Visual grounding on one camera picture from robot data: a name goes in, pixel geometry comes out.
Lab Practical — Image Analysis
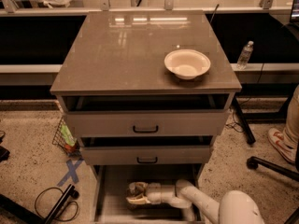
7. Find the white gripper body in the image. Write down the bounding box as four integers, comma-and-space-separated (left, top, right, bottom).
146, 183, 162, 204

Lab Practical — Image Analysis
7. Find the clear plastic water bottle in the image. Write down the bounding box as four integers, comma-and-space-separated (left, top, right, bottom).
126, 186, 147, 210

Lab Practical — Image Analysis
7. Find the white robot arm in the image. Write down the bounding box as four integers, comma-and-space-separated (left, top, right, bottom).
126, 179, 264, 224

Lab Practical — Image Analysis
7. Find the grey middle drawer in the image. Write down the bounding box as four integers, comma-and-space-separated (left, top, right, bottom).
80, 146, 211, 165

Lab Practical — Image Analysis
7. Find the grey open bottom drawer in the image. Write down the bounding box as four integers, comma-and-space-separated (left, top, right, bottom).
92, 164, 205, 224

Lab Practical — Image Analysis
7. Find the grey top drawer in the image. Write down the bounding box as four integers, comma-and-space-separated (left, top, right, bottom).
64, 111, 229, 137

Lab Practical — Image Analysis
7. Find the grey three-drawer cabinet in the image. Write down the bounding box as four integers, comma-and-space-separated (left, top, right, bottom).
50, 10, 243, 224

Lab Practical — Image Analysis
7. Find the small background water bottle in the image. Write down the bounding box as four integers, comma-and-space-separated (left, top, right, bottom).
236, 41, 254, 70

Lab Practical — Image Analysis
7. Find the black stand leg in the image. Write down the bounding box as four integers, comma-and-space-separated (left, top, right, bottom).
43, 185, 78, 224

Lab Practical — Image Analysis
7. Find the black office chair base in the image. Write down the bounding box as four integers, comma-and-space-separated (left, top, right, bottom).
246, 156, 299, 224

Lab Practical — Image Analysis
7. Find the black table leg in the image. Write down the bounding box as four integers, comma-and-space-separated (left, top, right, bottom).
232, 97, 256, 145

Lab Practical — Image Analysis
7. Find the white paper bowl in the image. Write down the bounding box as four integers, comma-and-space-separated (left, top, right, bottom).
164, 49, 211, 80

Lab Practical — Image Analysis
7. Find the white sneaker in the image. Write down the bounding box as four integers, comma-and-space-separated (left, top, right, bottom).
268, 128, 296, 164

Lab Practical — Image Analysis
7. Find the person's beige trouser leg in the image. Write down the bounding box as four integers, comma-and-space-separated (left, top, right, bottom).
283, 85, 299, 149

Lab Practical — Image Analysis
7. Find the wire mesh basket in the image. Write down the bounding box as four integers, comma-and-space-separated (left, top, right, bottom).
52, 119, 80, 157

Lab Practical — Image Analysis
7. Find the black floor cable loop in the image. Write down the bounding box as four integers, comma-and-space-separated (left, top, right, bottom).
34, 186, 80, 223

